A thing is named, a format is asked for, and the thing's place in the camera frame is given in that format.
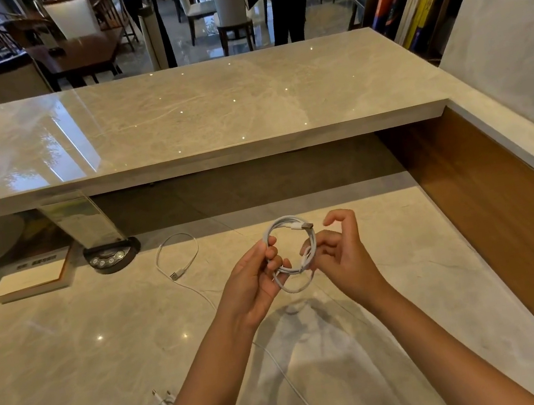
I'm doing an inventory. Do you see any clear acrylic sign holder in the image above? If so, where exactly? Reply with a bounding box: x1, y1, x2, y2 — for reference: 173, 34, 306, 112
37, 184, 128, 256

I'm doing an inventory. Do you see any person's left hand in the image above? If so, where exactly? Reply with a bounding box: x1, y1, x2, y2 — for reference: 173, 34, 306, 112
205, 233, 302, 340

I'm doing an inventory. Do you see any dark wooden frame armchair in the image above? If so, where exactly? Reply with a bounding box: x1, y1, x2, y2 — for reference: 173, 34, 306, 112
0, 0, 55, 58
91, 0, 140, 58

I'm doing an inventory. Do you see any person's right hand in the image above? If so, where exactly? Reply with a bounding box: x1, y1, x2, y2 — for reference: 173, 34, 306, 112
294, 202, 396, 322

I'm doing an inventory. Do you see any person's right forearm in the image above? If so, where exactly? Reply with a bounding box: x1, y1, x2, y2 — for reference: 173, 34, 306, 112
364, 261, 534, 405

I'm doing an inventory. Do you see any white dining chair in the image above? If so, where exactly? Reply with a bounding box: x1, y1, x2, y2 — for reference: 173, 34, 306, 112
174, 0, 222, 48

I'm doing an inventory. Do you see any black round button base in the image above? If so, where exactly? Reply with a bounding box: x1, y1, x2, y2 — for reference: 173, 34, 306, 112
81, 235, 145, 278

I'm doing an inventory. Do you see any white flat box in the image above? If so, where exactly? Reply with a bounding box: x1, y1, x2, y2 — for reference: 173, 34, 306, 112
0, 244, 81, 306

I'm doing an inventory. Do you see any dark wooden table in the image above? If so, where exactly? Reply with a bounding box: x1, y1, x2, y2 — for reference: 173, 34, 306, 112
22, 27, 129, 96

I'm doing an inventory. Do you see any white cushioned wooden armchair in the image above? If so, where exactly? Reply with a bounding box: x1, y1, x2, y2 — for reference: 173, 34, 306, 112
40, 0, 102, 43

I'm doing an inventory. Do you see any person's left forearm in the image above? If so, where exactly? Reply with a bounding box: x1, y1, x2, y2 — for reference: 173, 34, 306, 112
120, 306, 273, 405

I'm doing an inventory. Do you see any dark yellow printed packet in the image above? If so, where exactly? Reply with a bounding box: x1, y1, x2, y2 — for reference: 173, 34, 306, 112
18, 204, 74, 257

